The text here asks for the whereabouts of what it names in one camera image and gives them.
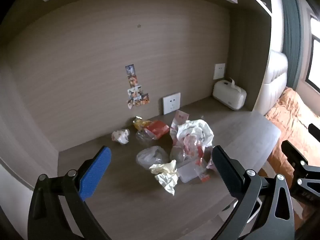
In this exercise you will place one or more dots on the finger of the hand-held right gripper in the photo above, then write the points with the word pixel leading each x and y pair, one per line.
pixel 292 153
pixel 314 131

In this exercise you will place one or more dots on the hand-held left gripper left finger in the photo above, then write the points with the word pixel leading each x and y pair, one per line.
pixel 96 172

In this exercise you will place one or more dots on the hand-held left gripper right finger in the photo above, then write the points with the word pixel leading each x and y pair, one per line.
pixel 226 171

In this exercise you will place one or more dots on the clear plastic container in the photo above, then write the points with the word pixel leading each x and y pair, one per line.
pixel 188 172

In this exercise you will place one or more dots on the white tissue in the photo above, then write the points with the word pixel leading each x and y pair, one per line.
pixel 121 136
pixel 166 173

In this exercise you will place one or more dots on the large white plastic bag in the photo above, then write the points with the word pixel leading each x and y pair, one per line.
pixel 197 132

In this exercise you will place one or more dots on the grey plastic bag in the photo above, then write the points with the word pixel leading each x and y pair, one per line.
pixel 152 157

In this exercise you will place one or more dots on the orange blanket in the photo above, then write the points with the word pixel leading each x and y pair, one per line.
pixel 291 122

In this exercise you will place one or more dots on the white red printed plastic wrapper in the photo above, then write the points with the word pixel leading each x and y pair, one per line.
pixel 192 152

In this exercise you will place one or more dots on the clear crumpled plastic bag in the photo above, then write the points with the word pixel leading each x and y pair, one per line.
pixel 144 137

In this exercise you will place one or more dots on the white padded headboard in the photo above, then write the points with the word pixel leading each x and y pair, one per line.
pixel 275 80

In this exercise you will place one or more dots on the yellow snack wrapper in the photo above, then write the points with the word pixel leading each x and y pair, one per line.
pixel 141 123

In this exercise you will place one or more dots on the pink paper packet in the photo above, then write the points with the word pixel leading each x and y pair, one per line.
pixel 180 117

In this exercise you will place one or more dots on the orange-red snack packet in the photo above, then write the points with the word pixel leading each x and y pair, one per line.
pixel 158 129

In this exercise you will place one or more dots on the window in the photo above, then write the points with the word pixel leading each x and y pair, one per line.
pixel 314 55

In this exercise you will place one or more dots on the grey-green curtain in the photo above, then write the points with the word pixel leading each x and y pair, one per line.
pixel 291 25

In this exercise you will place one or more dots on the white wall socket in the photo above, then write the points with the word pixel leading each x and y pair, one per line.
pixel 219 71
pixel 171 103

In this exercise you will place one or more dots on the colourful wall stickers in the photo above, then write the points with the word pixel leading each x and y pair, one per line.
pixel 136 87

